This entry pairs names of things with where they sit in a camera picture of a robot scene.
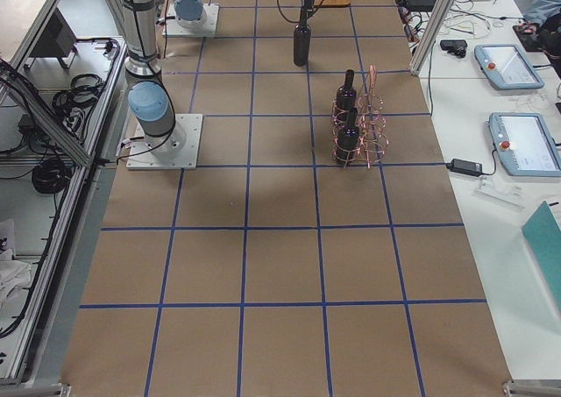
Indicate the dark wine bottle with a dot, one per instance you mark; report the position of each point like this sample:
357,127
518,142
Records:
301,42
347,137
345,96

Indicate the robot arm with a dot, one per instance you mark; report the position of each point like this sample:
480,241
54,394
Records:
140,37
189,13

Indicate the black handheld scanner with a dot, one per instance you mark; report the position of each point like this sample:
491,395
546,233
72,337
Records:
455,47

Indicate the far teach pendant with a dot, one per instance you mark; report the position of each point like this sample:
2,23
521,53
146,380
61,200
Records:
507,67

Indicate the teach pendant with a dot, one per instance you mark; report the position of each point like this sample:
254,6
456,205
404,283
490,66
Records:
507,67
524,144

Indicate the black power adapter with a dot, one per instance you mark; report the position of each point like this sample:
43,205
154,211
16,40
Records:
465,167

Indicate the near teach pendant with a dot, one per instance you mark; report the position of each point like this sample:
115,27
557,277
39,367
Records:
524,144

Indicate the teal folder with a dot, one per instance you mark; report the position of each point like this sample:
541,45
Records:
542,233

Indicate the white crumpled cloth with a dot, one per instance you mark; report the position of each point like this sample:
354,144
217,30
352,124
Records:
15,274

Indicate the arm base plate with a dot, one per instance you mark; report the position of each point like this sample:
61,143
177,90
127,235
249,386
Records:
204,27
179,150

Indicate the aluminium frame post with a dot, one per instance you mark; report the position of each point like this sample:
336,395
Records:
425,45

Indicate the copper wire bottle basket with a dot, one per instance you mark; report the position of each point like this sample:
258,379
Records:
373,141

